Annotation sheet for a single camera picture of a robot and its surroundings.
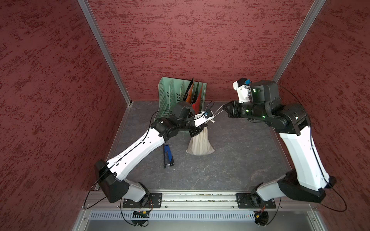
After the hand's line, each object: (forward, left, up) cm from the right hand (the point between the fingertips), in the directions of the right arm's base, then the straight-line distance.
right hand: (223, 110), depth 60 cm
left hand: (+1, +8, -12) cm, 15 cm away
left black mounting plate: (-28, +35, -33) cm, 56 cm away
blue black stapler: (-4, +29, -39) cm, 49 cm away
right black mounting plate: (-29, -14, -32) cm, 46 cm away
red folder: (+16, +10, -15) cm, 24 cm away
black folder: (+22, +17, -12) cm, 30 cm away
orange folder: (+23, +14, -13) cm, 30 cm away
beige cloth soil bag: (-3, +9, -26) cm, 27 cm away
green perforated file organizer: (+45, +29, -28) cm, 60 cm away
